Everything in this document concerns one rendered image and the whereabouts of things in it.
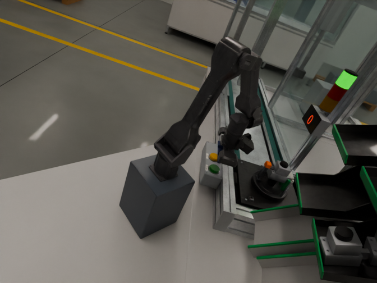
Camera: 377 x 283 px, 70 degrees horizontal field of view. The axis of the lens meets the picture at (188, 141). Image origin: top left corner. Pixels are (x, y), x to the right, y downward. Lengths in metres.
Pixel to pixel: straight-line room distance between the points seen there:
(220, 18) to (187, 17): 0.64
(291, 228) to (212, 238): 0.26
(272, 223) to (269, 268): 0.14
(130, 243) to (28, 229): 0.28
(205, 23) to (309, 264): 5.33
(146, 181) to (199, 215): 0.31
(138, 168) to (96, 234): 0.23
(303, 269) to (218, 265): 0.26
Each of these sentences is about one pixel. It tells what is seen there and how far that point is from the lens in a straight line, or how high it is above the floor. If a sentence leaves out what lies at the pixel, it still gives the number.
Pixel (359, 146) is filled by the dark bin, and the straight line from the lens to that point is 0.68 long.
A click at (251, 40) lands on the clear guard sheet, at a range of 2.17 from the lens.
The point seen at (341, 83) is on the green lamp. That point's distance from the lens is 1.11.
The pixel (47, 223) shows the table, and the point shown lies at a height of 0.86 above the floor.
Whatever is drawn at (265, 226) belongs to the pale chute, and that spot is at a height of 1.01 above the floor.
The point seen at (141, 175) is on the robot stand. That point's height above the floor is 1.06.
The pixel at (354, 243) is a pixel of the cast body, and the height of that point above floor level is 1.27.
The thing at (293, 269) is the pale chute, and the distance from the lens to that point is 0.79.
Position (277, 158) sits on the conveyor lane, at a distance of 1.32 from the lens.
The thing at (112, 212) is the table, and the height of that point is 0.86.
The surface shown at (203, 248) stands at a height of 0.86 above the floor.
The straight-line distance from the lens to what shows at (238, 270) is 0.94.
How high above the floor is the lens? 1.59
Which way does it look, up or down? 35 degrees down
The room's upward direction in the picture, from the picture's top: 22 degrees clockwise
